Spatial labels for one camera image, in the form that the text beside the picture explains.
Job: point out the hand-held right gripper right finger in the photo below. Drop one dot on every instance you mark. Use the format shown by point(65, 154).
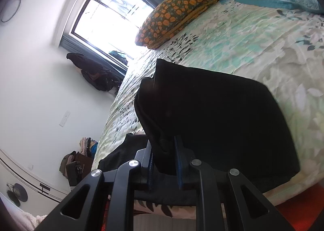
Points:
point(179, 167)

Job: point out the dark round object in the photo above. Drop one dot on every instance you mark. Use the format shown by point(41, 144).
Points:
point(19, 194)

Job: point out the white wall socket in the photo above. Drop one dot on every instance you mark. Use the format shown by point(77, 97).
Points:
point(64, 118)

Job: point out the white fluffy cloth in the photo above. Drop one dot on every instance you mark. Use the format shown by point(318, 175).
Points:
point(27, 221)

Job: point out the sliding glass window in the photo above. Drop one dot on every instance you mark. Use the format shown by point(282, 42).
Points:
point(101, 18)

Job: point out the pile of clothes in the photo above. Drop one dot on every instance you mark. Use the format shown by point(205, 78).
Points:
point(87, 143)

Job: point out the narrow blue curtain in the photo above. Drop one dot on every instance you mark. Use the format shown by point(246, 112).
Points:
point(76, 42)

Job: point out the round ceiling lamp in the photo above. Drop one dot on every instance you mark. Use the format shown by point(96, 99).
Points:
point(10, 8)

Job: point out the bed with floral sheet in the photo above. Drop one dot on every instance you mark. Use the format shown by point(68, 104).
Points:
point(253, 44)

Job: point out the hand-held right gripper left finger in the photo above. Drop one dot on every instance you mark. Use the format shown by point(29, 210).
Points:
point(151, 172)

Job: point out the dark hanging clothes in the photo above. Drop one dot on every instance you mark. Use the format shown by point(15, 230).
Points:
point(98, 79)

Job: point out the white wardrobe with black lines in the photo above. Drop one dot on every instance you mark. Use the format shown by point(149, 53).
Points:
point(33, 178)

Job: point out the orange patterned pillow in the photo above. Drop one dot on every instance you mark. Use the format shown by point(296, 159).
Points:
point(177, 11)

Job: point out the black pants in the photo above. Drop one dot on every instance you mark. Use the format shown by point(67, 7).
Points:
point(215, 119)

